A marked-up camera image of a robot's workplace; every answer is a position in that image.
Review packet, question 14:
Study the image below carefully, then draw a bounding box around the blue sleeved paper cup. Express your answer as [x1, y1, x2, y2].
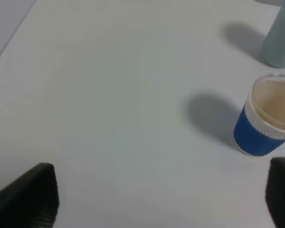
[233, 74, 285, 157]

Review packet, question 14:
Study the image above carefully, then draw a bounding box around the teal plastic cup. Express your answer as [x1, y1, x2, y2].
[263, 2, 285, 68]

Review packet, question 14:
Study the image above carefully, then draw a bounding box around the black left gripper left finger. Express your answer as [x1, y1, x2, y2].
[0, 163, 59, 228]

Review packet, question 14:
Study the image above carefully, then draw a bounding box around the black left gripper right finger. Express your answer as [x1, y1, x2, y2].
[265, 157, 285, 228]

